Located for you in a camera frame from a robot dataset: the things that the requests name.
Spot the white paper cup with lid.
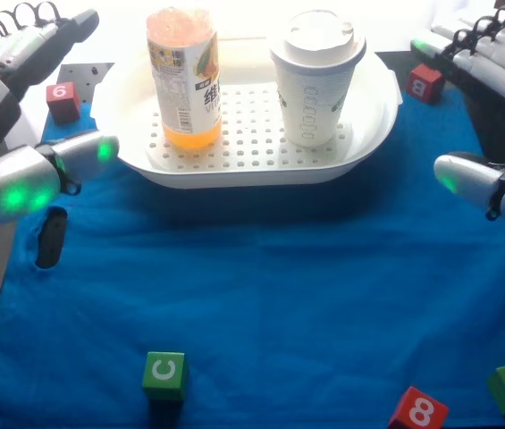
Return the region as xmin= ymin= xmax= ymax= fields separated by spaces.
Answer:
xmin=269 ymin=11 xmax=368 ymax=147

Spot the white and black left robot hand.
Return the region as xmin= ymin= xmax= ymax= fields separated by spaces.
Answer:
xmin=0 ymin=0 xmax=119 ymax=236

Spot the red block with 6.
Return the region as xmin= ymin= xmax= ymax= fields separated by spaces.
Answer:
xmin=46 ymin=81 xmax=82 ymax=125

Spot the white perforated tray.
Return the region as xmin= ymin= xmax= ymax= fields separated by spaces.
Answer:
xmin=90 ymin=38 xmax=403 ymax=189

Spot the blue cloth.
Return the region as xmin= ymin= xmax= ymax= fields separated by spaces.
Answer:
xmin=0 ymin=87 xmax=505 ymax=429

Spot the red block with B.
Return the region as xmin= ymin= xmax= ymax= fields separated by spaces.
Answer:
xmin=406 ymin=63 xmax=445 ymax=105

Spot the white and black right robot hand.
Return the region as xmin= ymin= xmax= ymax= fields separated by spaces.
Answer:
xmin=410 ymin=0 xmax=505 ymax=236

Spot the green block with C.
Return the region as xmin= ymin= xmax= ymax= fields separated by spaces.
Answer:
xmin=141 ymin=351 xmax=189 ymax=401

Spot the orange juice bottle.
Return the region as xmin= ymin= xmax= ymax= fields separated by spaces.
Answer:
xmin=146 ymin=4 xmax=224 ymax=148

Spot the red block with 8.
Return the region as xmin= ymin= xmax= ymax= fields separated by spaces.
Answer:
xmin=388 ymin=386 xmax=450 ymax=429

